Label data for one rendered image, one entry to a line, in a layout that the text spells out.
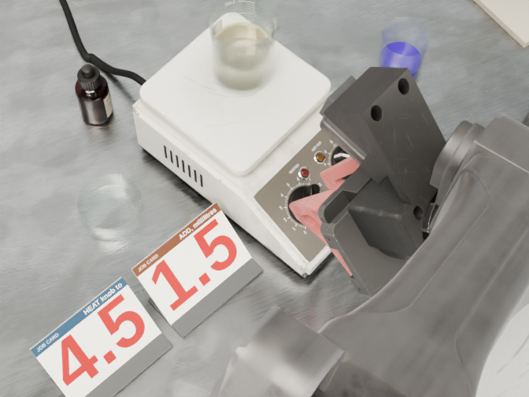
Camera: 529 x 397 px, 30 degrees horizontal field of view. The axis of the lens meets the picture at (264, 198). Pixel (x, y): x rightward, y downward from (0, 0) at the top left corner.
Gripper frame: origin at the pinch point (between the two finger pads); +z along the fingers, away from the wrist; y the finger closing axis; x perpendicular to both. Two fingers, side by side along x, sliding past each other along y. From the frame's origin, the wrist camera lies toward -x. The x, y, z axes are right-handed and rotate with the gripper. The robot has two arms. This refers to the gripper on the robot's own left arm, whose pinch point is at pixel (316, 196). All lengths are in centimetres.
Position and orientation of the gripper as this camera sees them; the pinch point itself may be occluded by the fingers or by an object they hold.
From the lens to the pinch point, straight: 72.4
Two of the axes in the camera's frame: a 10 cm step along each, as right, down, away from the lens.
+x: 4.8, 7.5, 4.6
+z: -5.7, -1.3, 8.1
